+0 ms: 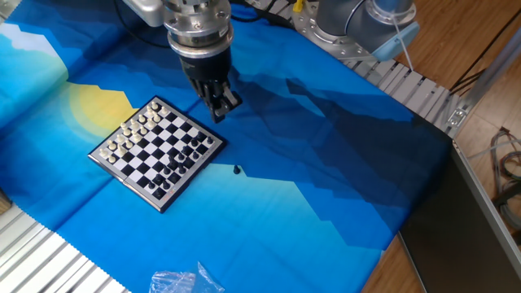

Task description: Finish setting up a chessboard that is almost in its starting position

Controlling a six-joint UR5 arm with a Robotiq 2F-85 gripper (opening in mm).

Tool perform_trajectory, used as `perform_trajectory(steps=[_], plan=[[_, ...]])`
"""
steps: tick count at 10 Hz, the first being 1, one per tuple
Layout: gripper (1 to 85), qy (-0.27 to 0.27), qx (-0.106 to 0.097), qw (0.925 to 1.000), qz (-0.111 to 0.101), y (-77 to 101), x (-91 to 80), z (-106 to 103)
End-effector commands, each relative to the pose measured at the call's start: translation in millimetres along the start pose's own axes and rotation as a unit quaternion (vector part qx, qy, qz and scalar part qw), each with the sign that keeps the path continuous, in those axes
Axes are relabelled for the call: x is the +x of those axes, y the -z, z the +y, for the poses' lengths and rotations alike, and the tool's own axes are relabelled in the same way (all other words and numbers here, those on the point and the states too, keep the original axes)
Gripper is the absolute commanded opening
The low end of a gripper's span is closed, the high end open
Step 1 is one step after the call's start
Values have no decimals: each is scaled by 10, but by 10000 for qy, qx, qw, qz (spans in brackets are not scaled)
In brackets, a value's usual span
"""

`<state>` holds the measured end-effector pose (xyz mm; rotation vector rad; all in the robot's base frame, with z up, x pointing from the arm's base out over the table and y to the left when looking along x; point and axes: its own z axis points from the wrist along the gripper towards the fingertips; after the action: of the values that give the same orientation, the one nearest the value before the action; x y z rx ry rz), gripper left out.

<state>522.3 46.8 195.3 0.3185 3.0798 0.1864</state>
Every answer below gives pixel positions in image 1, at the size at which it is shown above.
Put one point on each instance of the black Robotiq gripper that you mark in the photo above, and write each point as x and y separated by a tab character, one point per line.
205	69

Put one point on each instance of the black chess piece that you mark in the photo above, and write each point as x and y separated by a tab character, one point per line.
236	170
182	169
195	155
158	193
209	140
165	185

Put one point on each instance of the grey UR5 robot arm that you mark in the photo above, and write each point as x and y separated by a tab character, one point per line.
346	20

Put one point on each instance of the black white folding chessboard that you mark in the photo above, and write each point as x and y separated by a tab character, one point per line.
143	156

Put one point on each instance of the black chess pawn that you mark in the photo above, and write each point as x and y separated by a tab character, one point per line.
180	157
194	143
201	136
166	171
158	179
151	185
172	163

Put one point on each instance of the white chess pawn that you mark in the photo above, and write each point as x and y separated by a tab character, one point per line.
164	110
137	137
156	118
112	159
121	151
143	131
129	144
150	124

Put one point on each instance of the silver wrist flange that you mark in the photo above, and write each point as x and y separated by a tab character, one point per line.
199	28

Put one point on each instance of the tall white chess piece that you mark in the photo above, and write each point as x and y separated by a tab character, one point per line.
125	130

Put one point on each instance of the silver vented wrist box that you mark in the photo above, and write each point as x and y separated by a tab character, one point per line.
146	10

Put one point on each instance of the yellow plastic item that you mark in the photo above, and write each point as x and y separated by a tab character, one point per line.
298	5

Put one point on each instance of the blue landscape print cloth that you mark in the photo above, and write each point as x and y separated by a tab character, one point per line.
285	203

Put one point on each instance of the clear plastic zip bag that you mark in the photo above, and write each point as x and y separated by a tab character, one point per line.
175	282

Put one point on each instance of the black panel with silver frame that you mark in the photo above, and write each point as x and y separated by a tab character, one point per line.
447	228

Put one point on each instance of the aluminium frame bar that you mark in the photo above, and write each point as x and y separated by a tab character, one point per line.
494	72

